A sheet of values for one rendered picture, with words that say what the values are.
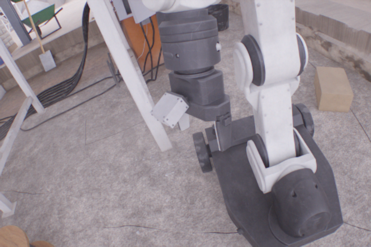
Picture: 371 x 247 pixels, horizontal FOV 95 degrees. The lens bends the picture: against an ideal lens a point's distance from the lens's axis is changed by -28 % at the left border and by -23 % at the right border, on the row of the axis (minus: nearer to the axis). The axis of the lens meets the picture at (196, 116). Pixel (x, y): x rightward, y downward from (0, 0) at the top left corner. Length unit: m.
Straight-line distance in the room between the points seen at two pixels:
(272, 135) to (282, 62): 0.26
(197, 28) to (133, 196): 0.99
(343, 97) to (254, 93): 0.84
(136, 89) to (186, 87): 0.74
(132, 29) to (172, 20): 1.68
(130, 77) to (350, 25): 1.58
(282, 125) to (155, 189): 0.71
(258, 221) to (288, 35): 0.59
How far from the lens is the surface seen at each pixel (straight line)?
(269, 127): 0.70
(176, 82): 0.36
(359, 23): 1.96
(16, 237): 1.21
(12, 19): 6.04
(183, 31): 0.30
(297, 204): 0.64
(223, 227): 0.97
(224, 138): 0.35
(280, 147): 0.74
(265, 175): 0.68
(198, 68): 0.31
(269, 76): 0.56
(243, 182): 0.87
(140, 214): 1.11
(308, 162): 0.73
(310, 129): 1.10
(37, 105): 2.52
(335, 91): 1.37
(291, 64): 0.57
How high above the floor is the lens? 0.92
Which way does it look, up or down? 41 degrees down
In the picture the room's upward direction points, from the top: 16 degrees counter-clockwise
